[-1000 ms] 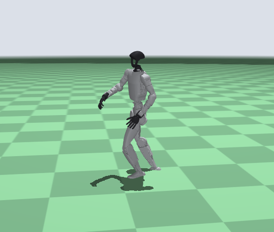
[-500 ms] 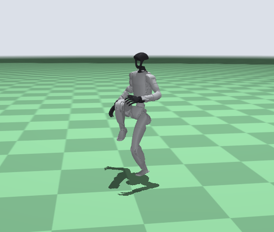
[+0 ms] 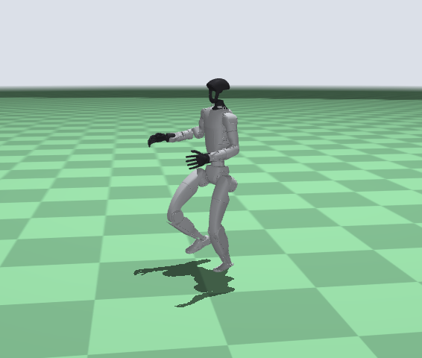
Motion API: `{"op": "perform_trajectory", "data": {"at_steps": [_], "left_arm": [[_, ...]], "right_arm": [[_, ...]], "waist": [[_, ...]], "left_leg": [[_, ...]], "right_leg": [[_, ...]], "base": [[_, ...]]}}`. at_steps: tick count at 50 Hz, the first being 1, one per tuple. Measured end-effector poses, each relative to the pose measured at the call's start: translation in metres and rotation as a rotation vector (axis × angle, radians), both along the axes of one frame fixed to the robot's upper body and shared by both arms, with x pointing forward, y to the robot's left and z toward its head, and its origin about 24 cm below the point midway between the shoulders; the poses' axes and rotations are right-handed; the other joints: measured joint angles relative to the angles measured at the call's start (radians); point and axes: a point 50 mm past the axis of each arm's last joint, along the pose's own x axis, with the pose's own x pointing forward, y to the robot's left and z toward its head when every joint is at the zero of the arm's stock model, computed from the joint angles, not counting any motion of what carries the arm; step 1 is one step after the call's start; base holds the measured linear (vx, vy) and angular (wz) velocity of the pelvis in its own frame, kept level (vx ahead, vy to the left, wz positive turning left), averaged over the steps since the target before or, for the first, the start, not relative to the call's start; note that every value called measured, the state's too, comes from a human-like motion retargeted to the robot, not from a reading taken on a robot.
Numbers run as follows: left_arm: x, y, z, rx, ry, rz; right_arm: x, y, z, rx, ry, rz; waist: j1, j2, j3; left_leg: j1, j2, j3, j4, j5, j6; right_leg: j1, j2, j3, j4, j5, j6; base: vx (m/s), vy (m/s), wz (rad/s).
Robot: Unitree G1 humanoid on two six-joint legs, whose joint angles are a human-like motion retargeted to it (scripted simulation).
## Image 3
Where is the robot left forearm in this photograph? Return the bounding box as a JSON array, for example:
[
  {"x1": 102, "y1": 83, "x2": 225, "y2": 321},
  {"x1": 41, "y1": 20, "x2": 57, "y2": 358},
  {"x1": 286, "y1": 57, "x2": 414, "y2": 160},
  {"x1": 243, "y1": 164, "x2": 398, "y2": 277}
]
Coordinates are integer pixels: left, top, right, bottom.
[{"x1": 208, "y1": 145, "x2": 239, "y2": 162}]

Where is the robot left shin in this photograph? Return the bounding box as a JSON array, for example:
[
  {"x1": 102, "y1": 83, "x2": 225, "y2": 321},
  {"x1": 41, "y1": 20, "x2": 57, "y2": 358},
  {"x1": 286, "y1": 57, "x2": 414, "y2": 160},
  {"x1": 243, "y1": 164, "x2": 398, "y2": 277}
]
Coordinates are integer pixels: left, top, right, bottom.
[{"x1": 210, "y1": 226, "x2": 231, "y2": 265}]

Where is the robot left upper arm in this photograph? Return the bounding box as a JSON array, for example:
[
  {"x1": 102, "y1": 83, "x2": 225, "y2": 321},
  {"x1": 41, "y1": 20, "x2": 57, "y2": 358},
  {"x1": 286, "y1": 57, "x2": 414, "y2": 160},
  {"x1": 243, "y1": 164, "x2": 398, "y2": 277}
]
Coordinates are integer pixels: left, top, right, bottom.
[{"x1": 222, "y1": 113, "x2": 239, "y2": 148}]

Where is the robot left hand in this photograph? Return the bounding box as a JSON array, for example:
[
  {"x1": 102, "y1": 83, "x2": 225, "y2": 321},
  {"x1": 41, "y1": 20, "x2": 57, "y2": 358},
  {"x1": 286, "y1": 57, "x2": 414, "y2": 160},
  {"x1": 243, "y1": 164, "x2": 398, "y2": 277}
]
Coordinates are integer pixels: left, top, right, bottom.
[{"x1": 186, "y1": 150, "x2": 212, "y2": 169}]

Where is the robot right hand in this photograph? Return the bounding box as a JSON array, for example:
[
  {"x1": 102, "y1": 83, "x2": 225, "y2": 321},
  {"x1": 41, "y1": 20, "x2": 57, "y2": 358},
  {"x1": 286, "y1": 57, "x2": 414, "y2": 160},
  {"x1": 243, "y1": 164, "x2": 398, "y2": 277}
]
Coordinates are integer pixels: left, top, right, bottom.
[{"x1": 148, "y1": 133, "x2": 175, "y2": 148}]

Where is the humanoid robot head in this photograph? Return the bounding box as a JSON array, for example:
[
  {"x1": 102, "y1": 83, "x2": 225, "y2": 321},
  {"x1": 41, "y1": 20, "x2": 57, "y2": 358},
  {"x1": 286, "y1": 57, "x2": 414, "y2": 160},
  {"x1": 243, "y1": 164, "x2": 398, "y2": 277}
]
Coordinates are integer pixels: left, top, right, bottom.
[{"x1": 207, "y1": 78, "x2": 230, "y2": 110}]

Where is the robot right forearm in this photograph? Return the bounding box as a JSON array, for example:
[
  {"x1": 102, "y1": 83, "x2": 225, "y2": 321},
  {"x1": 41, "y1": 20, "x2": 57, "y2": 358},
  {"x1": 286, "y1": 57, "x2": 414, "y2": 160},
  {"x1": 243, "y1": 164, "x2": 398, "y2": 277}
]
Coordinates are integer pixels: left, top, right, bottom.
[{"x1": 169, "y1": 128, "x2": 193, "y2": 142}]

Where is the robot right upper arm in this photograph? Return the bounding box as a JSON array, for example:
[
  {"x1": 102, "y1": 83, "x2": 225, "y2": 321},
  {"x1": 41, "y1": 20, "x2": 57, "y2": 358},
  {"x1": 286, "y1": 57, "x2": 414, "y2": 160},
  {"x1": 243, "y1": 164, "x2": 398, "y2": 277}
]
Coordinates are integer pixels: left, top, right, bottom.
[{"x1": 192, "y1": 108, "x2": 206, "y2": 139}]

